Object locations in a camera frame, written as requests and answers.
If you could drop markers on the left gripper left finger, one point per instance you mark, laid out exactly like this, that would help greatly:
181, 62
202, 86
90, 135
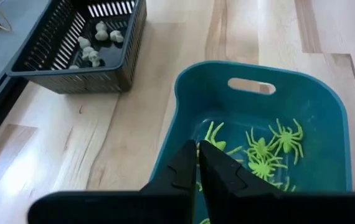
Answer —
134, 208

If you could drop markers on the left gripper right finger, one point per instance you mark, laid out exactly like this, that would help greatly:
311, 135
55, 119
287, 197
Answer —
258, 208

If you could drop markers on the teal plastic bin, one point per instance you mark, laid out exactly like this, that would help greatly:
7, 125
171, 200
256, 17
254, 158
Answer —
202, 93

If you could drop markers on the black slotted plastic basket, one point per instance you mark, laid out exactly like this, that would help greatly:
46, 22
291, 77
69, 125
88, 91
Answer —
124, 62

